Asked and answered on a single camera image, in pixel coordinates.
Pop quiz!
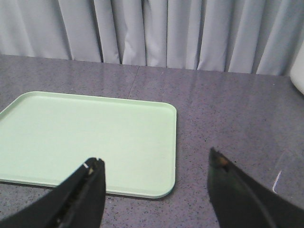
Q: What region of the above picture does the white grey curtain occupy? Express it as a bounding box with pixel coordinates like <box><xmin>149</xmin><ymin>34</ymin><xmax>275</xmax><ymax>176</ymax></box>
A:
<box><xmin>0</xmin><ymin>0</ymin><xmax>304</xmax><ymax>75</ymax></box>

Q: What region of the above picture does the white rounded appliance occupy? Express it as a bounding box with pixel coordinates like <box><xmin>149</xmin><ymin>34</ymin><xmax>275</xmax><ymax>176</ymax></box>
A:
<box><xmin>290</xmin><ymin>46</ymin><xmax>304</xmax><ymax>94</ymax></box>

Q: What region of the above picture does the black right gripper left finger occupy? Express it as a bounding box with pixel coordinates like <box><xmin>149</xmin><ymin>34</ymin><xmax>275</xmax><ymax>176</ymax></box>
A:
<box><xmin>0</xmin><ymin>158</ymin><xmax>106</xmax><ymax>228</ymax></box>

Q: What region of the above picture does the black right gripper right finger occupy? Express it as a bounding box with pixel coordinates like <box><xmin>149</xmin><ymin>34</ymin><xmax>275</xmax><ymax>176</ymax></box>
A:
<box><xmin>207</xmin><ymin>147</ymin><xmax>304</xmax><ymax>228</ymax></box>

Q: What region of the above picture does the light green tray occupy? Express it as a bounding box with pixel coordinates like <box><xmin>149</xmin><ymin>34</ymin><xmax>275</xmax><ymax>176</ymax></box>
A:
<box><xmin>0</xmin><ymin>91</ymin><xmax>177</xmax><ymax>199</ymax></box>

